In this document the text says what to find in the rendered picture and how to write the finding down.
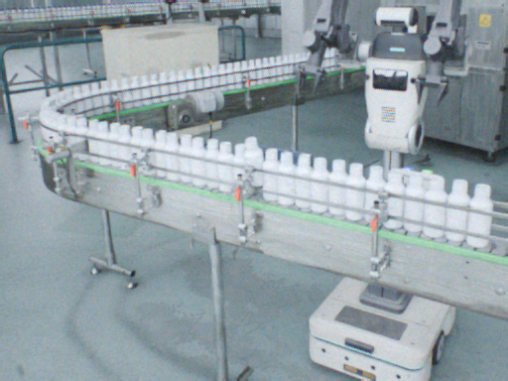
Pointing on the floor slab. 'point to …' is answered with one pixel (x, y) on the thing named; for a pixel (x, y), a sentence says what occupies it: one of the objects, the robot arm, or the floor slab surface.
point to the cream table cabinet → (162, 55)
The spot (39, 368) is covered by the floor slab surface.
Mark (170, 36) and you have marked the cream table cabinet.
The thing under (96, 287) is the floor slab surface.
